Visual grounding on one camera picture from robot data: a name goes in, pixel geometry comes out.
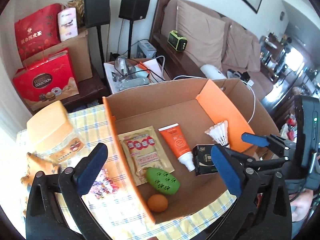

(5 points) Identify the bag of colourful rubber bands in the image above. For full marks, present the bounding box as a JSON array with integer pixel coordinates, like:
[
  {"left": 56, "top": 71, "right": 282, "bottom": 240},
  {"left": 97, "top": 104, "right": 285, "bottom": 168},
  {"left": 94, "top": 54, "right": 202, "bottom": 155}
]
[{"left": 89, "top": 168, "right": 119, "bottom": 199}]

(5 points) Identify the small black box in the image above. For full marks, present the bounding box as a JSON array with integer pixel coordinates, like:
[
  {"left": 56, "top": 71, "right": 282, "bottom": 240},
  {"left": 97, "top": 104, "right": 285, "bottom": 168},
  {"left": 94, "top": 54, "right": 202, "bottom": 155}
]
[{"left": 193, "top": 144, "right": 218, "bottom": 176}]

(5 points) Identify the white shuttlecock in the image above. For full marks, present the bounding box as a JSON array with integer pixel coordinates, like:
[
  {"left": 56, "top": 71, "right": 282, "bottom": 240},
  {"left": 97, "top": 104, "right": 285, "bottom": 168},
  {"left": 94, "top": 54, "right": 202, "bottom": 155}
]
[{"left": 204, "top": 120, "right": 230, "bottom": 148}]

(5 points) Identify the clear jar yellow lid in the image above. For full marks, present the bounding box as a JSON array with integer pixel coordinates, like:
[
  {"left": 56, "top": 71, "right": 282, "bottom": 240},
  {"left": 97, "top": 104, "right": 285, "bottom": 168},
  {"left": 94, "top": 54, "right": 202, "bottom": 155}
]
[{"left": 27, "top": 101, "right": 85, "bottom": 164}]

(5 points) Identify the yellow food pouch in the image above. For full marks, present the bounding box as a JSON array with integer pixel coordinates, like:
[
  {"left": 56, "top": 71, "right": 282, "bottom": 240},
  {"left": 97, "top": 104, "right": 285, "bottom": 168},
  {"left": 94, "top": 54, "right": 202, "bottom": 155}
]
[{"left": 118, "top": 126, "right": 175, "bottom": 186}]

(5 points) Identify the orange fruit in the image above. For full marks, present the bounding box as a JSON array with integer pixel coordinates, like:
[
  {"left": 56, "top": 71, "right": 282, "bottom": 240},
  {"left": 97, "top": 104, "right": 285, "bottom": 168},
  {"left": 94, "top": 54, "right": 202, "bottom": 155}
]
[{"left": 147, "top": 194, "right": 169, "bottom": 213}]

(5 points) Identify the orange sunscreen tube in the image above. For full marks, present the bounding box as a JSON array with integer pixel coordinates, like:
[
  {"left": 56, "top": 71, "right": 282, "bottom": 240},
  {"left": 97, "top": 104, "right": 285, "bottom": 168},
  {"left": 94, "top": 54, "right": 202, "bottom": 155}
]
[{"left": 158, "top": 123, "right": 195, "bottom": 172}]

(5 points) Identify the person's right hand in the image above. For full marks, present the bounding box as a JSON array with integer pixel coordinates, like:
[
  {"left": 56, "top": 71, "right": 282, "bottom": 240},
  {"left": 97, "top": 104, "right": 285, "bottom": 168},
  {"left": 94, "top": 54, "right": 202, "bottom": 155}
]
[{"left": 291, "top": 189, "right": 313, "bottom": 222}]

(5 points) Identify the yellow checked tablecloth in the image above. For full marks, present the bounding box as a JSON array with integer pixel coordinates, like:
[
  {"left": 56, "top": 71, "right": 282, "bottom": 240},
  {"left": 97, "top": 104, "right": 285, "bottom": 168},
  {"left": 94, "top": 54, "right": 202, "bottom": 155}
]
[{"left": 69, "top": 105, "right": 235, "bottom": 239}]

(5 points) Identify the orange patterned scarf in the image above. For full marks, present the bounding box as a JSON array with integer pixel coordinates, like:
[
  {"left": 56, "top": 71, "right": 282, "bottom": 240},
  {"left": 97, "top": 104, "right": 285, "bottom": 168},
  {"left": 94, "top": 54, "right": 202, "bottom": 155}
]
[{"left": 21, "top": 152, "right": 61, "bottom": 218}]

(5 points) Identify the orange cardboard box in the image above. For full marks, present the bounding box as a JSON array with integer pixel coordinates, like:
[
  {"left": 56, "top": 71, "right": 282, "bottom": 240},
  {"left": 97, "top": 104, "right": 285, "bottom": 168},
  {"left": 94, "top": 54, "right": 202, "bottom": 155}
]
[{"left": 103, "top": 79, "right": 279, "bottom": 224}]

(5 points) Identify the white rounded device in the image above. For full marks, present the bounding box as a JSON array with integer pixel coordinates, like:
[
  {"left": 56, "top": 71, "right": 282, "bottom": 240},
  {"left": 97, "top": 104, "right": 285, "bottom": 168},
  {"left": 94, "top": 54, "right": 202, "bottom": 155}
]
[{"left": 200, "top": 64, "right": 227, "bottom": 80}]

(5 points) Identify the red chocolate gift bag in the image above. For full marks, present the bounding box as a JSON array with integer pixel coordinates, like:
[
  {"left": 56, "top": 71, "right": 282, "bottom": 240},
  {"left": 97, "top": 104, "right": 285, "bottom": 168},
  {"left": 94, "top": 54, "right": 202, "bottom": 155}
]
[{"left": 12, "top": 48, "right": 79, "bottom": 111}]

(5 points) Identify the box of cluttered items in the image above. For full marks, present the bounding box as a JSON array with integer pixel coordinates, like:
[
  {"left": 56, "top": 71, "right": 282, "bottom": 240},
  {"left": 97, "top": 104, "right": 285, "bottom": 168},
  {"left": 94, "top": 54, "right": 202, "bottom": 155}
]
[{"left": 104, "top": 40, "right": 170, "bottom": 94}]

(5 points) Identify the brown sofa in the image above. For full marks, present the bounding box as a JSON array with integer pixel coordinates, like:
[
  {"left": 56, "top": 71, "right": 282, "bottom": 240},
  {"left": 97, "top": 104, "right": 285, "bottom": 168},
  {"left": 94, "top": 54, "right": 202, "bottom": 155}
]
[{"left": 149, "top": 0, "right": 273, "bottom": 100}]

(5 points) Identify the green black radio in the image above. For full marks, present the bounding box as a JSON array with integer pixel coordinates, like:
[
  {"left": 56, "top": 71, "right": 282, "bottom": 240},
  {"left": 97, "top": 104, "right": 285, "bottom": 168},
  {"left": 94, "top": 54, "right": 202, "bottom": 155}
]
[{"left": 168, "top": 30, "right": 188, "bottom": 51}]

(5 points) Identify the red tea gift bag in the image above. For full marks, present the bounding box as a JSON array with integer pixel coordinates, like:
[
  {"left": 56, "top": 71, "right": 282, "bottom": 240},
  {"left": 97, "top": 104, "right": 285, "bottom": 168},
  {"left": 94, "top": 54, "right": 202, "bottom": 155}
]
[{"left": 14, "top": 3, "right": 62, "bottom": 61}]

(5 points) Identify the white tissue pack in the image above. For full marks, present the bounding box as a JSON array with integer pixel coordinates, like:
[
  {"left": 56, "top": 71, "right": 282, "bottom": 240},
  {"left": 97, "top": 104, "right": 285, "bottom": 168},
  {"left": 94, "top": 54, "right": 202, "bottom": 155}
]
[{"left": 57, "top": 7, "right": 78, "bottom": 42}]

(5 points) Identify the left black speaker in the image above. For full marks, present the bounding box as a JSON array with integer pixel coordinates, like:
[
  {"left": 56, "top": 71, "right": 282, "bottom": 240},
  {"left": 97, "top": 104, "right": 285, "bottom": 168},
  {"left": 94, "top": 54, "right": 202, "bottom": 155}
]
[{"left": 84, "top": 0, "right": 111, "bottom": 79}]

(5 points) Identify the black speaker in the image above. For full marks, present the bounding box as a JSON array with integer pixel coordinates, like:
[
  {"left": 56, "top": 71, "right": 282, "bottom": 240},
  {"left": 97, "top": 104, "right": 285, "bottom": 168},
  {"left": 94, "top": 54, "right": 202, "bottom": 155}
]
[
  {"left": 119, "top": 0, "right": 150, "bottom": 58},
  {"left": 84, "top": 0, "right": 111, "bottom": 79}
]

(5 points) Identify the right black speaker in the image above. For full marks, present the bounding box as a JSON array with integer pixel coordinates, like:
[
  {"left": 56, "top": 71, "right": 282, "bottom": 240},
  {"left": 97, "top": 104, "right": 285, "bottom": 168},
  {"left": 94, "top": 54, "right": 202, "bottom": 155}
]
[{"left": 119, "top": 0, "right": 150, "bottom": 58}]

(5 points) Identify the white cable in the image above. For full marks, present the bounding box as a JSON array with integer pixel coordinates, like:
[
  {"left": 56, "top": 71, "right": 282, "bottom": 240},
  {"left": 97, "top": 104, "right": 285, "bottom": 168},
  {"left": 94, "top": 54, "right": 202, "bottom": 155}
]
[{"left": 172, "top": 74, "right": 257, "bottom": 124}]

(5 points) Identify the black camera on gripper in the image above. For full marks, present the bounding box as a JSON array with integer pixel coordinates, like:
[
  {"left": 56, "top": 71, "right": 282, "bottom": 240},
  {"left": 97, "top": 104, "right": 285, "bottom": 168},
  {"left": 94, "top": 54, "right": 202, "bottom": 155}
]
[{"left": 295, "top": 95, "right": 319, "bottom": 169}]

